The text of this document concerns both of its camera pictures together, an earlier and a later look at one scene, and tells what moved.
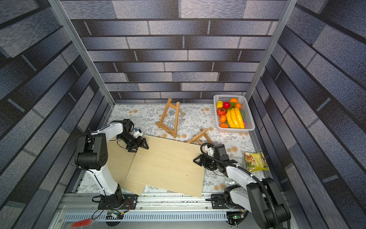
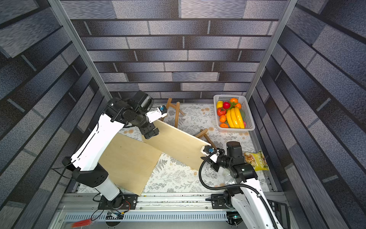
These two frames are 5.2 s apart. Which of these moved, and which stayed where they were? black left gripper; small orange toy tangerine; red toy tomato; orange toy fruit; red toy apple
Moved: black left gripper
Stayed: red toy apple; red toy tomato; small orange toy tangerine; orange toy fruit
